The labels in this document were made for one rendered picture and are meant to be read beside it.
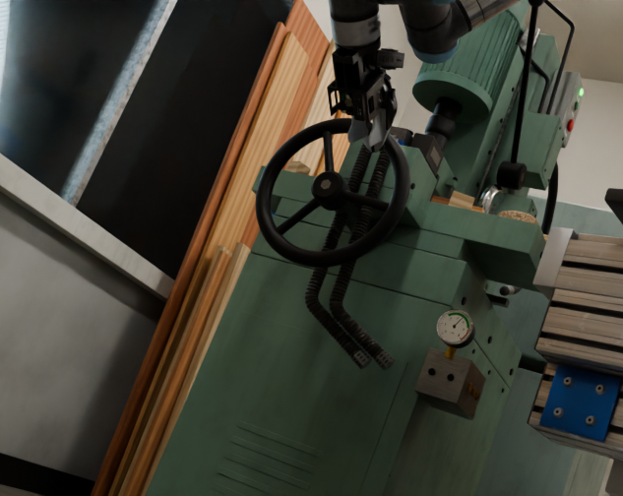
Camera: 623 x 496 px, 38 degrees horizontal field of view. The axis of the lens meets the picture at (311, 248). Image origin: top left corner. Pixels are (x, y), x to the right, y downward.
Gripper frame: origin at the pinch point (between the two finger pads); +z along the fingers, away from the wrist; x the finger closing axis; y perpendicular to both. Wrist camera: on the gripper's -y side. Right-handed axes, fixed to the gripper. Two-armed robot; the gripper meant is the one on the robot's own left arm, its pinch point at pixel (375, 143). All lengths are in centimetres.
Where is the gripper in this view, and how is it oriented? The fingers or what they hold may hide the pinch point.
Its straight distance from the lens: 156.1
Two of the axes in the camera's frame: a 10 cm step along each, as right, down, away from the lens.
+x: 8.5, 2.2, -4.7
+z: 1.3, 7.9, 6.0
